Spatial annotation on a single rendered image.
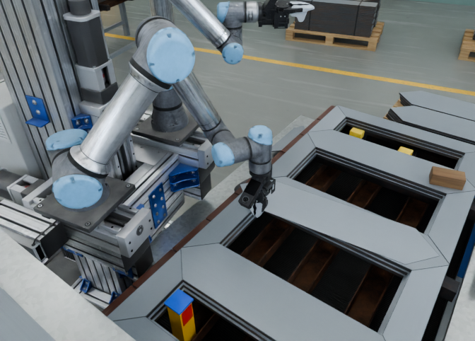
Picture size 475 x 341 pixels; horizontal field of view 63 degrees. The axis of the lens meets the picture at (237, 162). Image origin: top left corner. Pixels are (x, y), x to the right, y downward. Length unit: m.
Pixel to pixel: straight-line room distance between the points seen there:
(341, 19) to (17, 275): 4.94
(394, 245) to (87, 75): 1.15
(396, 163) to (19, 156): 1.51
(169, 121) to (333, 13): 4.19
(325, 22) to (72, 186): 4.82
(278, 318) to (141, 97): 0.71
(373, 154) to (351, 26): 3.82
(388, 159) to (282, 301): 0.87
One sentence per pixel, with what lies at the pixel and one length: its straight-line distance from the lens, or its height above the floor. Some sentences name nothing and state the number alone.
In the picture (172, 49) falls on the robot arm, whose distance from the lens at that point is 0.94.
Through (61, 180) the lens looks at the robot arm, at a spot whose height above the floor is 1.25.
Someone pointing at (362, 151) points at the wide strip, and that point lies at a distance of 1.83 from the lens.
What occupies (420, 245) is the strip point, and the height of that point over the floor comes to 0.85.
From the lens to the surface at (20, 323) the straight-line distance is 1.04.
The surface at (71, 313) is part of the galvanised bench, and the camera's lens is 1.04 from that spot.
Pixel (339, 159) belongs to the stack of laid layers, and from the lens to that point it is 1.78.
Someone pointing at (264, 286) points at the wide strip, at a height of 0.85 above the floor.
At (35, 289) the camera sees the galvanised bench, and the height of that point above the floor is 1.05.
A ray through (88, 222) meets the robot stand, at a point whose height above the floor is 1.04.
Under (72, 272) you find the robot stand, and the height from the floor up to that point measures 0.21.
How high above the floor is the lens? 1.86
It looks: 36 degrees down
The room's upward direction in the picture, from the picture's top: 1 degrees counter-clockwise
